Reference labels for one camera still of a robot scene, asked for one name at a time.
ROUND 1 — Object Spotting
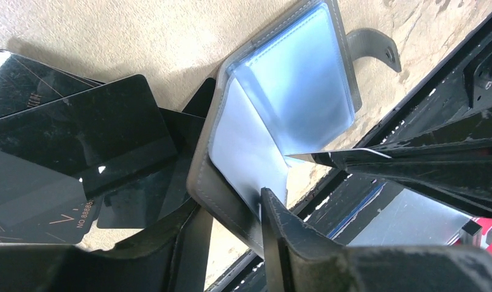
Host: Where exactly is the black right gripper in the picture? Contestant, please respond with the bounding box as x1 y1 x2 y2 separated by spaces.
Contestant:
310 48 492 162

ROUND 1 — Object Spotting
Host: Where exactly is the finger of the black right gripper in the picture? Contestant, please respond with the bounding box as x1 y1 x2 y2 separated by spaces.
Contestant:
339 159 492 218

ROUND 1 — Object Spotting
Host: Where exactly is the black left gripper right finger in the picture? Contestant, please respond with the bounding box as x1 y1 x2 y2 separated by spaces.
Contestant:
261 188 492 291

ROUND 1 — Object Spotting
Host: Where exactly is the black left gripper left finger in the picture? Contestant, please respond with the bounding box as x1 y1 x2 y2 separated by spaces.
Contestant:
0 200 213 291

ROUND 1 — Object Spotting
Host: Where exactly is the black credit card stack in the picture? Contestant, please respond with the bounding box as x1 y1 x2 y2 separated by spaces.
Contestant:
0 50 216 245

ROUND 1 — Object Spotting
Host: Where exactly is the grey card holder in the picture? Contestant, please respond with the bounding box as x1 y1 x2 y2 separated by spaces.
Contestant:
186 1 401 256

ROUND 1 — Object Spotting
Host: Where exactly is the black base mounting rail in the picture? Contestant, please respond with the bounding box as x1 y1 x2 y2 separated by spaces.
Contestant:
187 1 492 291

